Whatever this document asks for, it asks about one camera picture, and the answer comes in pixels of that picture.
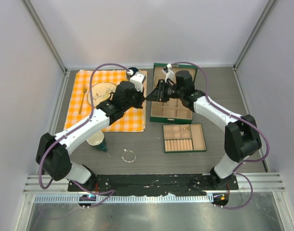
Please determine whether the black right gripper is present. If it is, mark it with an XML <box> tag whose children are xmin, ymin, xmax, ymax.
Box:
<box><xmin>145</xmin><ymin>80</ymin><xmax>184</xmax><ymax>103</ymax></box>

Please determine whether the green jewelry tray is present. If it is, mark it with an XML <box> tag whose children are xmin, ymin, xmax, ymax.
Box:
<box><xmin>163</xmin><ymin>124</ymin><xmax>207</xmax><ymax>153</ymax></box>

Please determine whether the silver bangle bracelet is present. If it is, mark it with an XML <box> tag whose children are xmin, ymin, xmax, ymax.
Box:
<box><xmin>121</xmin><ymin>149</ymin><xmax>137</xmax><ymax>164</ymax></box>

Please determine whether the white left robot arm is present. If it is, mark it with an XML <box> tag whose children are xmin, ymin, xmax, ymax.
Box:
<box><xmin>36</xmin><ymin>80</ymin><xmax>145</xmax><ymax>192</ymax></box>

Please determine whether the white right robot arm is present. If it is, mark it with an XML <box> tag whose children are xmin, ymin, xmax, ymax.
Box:
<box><xmin>146</xmin><ymin>68</ymin><xmax>262</xmax><ymax>190</ymax></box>

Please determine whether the green jewelry box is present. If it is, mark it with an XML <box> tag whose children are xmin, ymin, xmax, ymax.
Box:
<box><xmin>150</xmin><ymin>63</ymin><xmax>198</xmax><ymax>124</ymax></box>

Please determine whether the dark blue cup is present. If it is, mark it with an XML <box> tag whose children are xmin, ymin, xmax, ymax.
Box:
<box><xmin>128</xmin><ymin>67</ymin><xmax>139</xmax><ymax>73</ymax></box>

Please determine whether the floral ceramic plate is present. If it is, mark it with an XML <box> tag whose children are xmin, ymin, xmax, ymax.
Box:
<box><xmin>87</xmin><ymin>82</ymin><xmax>116</xmax><ymax>107</ymax></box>

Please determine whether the gold fork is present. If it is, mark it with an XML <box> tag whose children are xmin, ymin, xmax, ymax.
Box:
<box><xmin>78</xmin><ymin>85</ymin><xmax>87</xmax><ymax>115</ymax></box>

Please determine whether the white green paper cup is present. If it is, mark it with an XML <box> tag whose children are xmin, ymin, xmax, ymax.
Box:
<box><xmin>87</xmin><ymin>131</ymin><xmax>107</xmax><ymax>152</ymax></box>

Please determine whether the orange checkered cloth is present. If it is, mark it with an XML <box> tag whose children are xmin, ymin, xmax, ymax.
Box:
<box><xmin>63</xmin><ymin>70</ymin><xmax>146</xmax><ymax>132</ymax></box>

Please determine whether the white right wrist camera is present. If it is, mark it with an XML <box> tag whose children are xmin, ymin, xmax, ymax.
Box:
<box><xmin>162</xmin><ymin>64</ymin><xmax>175</xmax><ymax>83</ymax></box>

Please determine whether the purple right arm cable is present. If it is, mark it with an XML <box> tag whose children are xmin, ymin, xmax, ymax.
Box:
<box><xmin>169</xmin><ymin>62</ymin><xmax>270</xmax><ymax>209</ymax></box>

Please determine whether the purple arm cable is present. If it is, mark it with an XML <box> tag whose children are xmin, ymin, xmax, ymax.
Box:
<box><xmin>38</xmin><ymin>63</ymin><xmax>135</xmax><ymax>209</ymax></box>
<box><xmin>169</xmin><ymin>62</ymin><xmax>270</xmax><ymax>209</ymax></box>

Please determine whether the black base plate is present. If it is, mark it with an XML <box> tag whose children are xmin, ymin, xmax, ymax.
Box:
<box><xmin>67</xmin><ymin>173</ymin><xmax>239</xmax><ymax>197</ymax></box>

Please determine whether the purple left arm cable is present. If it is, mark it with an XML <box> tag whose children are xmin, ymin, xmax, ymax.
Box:
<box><xmin>38</xmin><ymin>63</ymin><xmax>135</xmax><ymax>209</ymax></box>

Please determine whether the white slotted cable duct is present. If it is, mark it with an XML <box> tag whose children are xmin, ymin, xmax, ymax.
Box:
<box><xmin>34</xmin><ymin>194</ymin><xmax>213</xmax><ymax>204</ymax></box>

